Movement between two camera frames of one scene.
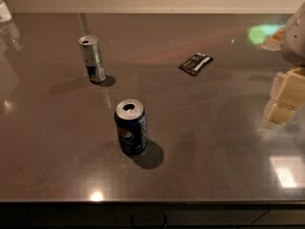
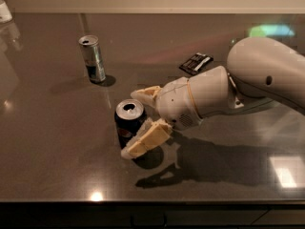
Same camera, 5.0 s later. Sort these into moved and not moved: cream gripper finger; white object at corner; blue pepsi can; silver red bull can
Moved: cream gripper finger
Not moved: white object at corner; silver red bull can; blue pepsi can
